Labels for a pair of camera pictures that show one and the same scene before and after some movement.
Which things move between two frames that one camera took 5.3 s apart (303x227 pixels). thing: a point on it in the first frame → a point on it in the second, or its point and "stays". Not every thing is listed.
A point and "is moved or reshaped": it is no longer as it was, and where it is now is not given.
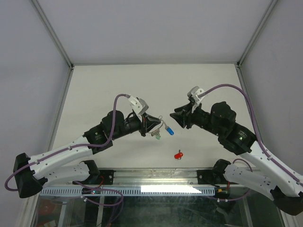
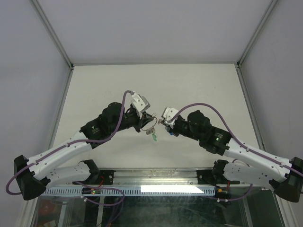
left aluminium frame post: [66, 57] stays
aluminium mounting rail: [155, 176] stays
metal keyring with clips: [156, 131] is moved or reshaped
